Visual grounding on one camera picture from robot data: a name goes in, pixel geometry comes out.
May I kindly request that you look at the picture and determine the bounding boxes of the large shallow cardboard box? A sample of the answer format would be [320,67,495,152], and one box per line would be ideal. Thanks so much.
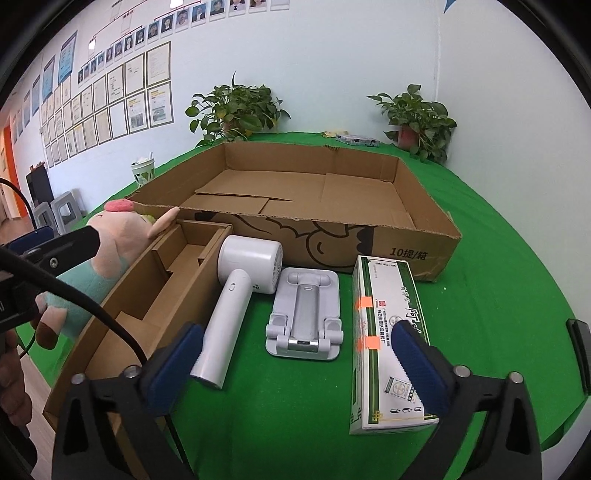
[126,141,462,284]

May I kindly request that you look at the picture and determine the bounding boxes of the grey plastic stool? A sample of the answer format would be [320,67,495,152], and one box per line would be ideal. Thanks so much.
[32,200,54,229]
[51,189,86,232]

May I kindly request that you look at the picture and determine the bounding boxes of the white folding phone stand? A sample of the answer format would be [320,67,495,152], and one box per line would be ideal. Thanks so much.
[264,266,345,361]

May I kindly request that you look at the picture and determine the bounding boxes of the pink pig plush toy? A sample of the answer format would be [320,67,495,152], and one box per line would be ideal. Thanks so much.
[31,198,182,352]

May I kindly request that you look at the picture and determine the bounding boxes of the black cable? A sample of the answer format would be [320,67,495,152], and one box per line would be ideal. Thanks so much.
[0,249,149,367]
[0,178,37,224]

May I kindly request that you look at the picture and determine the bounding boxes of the small printed packet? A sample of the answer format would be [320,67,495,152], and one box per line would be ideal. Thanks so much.
[336,133,380,147]

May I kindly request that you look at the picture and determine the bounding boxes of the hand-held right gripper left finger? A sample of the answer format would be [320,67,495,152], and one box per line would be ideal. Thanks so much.
[52,322,206,480]

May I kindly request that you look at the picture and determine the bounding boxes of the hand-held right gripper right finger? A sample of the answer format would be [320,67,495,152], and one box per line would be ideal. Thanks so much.
[390,318,543,480]

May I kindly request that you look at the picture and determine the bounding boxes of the black cabinet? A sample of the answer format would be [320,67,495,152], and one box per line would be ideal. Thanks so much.
[25,164,52,208]

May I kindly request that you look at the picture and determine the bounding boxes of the potted plant in red pot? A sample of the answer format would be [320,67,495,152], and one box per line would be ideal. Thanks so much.
[367,84,458,166]

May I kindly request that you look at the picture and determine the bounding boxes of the green and white carton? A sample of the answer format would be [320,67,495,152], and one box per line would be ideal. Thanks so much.
[348,255,440,435]

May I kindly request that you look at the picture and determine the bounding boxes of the narrow cardboard box with insert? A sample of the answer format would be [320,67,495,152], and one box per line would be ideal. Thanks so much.
[42,219,234,480]

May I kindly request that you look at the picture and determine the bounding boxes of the white hair dryer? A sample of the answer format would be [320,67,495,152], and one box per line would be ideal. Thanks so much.
[189,234,283,389]

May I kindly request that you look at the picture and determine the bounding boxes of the bushy potted plant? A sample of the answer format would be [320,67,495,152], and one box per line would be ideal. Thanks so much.
[185,71,291,147]

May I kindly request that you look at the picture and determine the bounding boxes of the row of wall portrait photos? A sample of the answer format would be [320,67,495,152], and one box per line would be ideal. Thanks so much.
[78,0,273,86]

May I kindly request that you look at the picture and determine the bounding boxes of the person's left hand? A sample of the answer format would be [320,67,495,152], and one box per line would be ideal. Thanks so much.
[0,330,34,431]

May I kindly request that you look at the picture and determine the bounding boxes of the green tablecloth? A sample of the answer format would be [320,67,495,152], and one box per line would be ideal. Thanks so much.
[14,130,591,480]

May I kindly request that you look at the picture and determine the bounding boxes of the green and white cup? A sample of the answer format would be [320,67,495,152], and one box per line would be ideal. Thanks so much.
[130,152,155,186]

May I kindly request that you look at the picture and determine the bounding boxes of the group of framed wall certificates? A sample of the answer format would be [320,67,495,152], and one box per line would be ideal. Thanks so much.
[39,41,175,167]

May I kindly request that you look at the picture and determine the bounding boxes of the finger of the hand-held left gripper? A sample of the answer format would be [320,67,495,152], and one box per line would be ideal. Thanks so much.
[0,226,54,252]
[21,226,102,280]

